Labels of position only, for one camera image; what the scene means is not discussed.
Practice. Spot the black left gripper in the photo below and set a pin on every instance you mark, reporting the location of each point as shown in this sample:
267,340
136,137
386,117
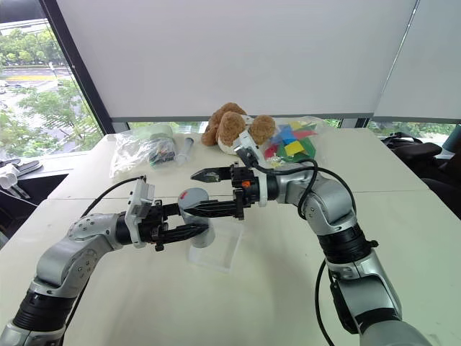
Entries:
155,227

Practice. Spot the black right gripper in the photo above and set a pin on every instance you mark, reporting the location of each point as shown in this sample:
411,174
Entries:
245,191

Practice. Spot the grey jar lid red mark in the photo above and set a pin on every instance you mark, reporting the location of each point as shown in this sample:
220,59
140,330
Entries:
193,197

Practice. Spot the clear plastic jar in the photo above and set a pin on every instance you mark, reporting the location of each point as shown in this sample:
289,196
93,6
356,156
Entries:
206,236

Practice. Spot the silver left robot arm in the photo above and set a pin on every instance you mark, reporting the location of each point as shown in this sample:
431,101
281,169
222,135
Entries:
68,259

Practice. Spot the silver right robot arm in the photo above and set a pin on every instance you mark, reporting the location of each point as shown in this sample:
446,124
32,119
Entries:
345,230

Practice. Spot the clear plastic box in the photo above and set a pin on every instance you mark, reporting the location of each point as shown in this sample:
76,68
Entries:
223,248

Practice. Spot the clear plastic syringe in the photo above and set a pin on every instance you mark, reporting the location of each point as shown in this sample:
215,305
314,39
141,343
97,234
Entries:
185,149

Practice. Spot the brown teddy bear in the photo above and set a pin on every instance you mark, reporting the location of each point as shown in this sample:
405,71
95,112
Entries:
230,126

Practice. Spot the clear bag of small items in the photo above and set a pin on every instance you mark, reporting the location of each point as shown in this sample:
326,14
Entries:
140,151

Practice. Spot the plastic bag of coloured pieces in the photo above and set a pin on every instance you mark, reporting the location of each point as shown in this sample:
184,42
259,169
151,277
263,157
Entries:
293,142

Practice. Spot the large white roller blind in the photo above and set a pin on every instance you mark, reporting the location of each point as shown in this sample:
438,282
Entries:
237,54

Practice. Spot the white items on side desk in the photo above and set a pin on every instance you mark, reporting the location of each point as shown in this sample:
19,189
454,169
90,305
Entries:
18,173

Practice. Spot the black office chair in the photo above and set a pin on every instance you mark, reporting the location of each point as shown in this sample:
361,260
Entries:
428,162

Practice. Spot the narrow white roller blind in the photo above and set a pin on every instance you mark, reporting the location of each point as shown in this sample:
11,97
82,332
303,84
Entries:
425,61

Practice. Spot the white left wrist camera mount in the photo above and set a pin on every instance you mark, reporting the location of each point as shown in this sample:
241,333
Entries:
141,199

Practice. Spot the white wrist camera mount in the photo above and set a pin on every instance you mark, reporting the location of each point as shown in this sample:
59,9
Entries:
141,199
248,142

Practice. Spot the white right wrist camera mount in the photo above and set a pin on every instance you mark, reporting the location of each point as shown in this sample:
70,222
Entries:
248,142

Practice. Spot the black window frame post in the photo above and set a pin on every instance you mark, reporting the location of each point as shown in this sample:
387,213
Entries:
79,61

